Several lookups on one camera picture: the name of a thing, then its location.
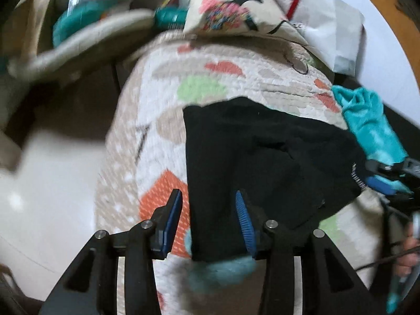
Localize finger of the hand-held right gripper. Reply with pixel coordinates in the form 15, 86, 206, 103
365, 175, 420, 204
365, 158, 420, 179

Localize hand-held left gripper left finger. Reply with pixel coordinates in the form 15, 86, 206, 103
39, 188, 183, 315

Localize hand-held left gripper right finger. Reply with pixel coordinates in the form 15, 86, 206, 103
234, 190, 381, 315

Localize black pants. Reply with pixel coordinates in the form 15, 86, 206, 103
182, 97, 368, 263

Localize person's right hand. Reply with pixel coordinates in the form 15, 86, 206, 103
395, 228, 420, 276

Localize teal fleece towel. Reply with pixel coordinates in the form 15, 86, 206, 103
331, 85, 411, 192

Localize quilted patchwork blanket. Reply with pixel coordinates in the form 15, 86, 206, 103
93, 29, 394, 315

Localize white printed cloth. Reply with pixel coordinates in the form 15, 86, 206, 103
271, 0, 335, 40

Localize beige padded mat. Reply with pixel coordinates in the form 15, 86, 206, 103
8, 8, 155, 79

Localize teal wipes packet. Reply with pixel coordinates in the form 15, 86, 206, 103
154, 7, 189, 30

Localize floral print pillow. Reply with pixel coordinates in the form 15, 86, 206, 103
183, 0, 309, 45

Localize teal cloth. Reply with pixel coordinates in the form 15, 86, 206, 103
52, 0, 114, 48

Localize brown paper bag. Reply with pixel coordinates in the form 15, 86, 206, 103
31, 0, 66, 53

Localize black cable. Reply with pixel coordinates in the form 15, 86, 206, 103
356, 248, 420, 271

